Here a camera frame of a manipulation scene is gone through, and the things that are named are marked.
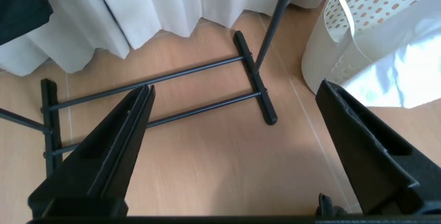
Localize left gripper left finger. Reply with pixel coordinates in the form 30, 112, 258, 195
28, 83, 156, 218

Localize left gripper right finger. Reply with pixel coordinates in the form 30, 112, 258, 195
315, 79, 441, 217

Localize white garment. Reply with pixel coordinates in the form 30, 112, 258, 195
342, 37, 441, 110

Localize black shorts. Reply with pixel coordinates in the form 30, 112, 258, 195
0, 0, 54, 45

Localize white laundry basket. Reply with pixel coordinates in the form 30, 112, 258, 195
301, 0, 441, 96

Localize black clothes rack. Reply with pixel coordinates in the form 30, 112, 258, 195
0, 0, 300, 177

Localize beige curtain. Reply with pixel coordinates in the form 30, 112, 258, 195
0, 0, 345, 77

